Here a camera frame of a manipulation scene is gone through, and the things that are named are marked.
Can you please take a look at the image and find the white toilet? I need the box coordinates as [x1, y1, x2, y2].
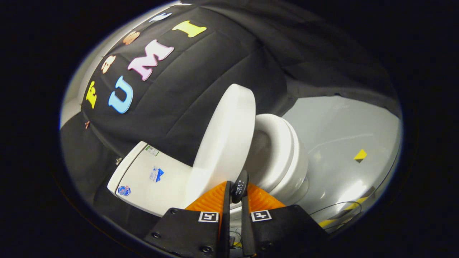
[107, 120, 309, 218]

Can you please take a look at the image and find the black backdrop cloth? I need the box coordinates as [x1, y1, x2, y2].
[60, 0, 401, 230]

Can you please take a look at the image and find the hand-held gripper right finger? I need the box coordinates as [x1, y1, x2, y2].
[241, 183, 328, 258]

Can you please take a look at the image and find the thin black floor cable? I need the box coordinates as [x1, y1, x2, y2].
[309, 149, 401, 230]

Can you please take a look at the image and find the white toilet seat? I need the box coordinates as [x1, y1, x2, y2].
[251, 114, 297, 192]

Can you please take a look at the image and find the yellow black striped floor tape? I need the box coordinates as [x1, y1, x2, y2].
[318, 186, 376, 228]

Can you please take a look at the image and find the white toilet lid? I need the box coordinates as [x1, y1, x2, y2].
[186, 84, 256, 210]

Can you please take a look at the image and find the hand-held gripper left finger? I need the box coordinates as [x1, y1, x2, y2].
[143, 181, 232, 258]

